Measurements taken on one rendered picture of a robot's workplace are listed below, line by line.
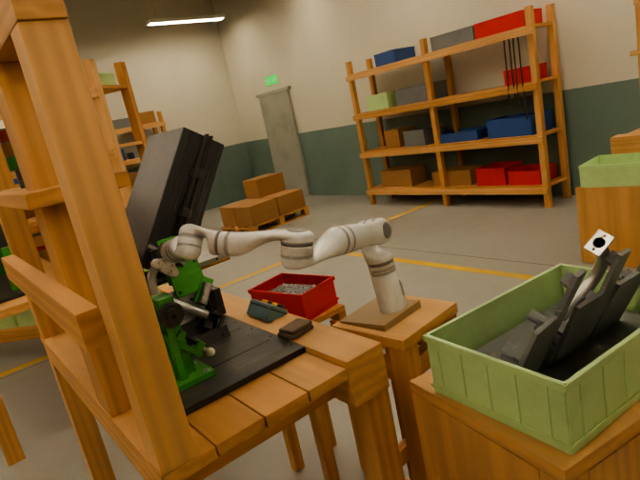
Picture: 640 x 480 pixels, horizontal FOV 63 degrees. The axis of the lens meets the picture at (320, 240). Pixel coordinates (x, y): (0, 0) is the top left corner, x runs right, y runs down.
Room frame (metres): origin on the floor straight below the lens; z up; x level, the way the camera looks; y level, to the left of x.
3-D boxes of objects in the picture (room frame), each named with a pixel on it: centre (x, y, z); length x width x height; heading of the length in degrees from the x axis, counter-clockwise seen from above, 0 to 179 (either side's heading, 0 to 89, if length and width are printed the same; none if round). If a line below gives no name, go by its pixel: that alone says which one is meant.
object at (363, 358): (2.00, 0.37, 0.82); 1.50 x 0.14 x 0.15; 35
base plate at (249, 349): (1.84, 0.60, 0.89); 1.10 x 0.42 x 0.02; 35
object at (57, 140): (1.67, 0.85, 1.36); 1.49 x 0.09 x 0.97; 35
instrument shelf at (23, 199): (1.69, 0.81, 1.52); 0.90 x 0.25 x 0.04; 35
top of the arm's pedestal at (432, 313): (1.74, -0.20, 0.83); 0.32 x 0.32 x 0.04; 42
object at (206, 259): (1.96, 0.57, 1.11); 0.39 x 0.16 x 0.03; 125
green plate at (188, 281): (1.82, 0.51, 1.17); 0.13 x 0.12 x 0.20; 35
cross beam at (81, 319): (1.63, 0.90, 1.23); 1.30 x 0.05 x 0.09; 35
